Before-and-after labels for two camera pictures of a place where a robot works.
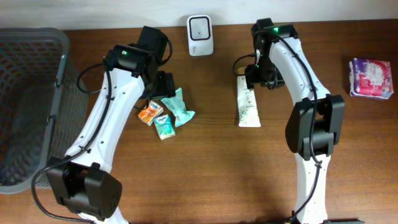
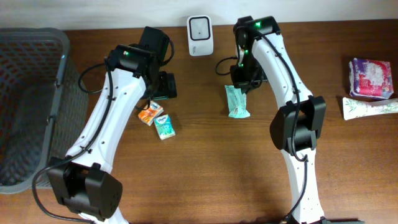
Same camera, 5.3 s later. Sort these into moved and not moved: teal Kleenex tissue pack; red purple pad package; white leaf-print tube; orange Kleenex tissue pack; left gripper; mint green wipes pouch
Moved: white leaf-print tube; mint green wipes pouch
Not moved: left gripper; orange Kleenex tissue pack; red purple pad package; teal Kleenex tissue pack
